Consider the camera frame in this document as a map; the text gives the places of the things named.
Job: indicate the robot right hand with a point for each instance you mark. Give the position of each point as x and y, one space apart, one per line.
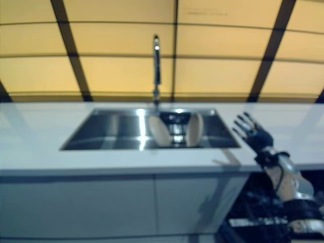
260 138

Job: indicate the cream round ceramic plate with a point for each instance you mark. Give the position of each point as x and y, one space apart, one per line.
159 131
195 129

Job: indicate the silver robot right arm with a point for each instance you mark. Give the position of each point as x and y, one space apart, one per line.
286 182

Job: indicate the black dish drying rack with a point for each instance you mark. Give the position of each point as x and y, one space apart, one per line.
177 129

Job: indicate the white glossy cabinet door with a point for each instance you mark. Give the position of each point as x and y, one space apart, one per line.
182 202
76 205

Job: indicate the chrome pull-down kitchen faucet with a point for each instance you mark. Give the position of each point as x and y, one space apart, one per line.
157 65

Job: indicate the stainless steel sink basin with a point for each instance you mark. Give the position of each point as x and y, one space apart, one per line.
106 129

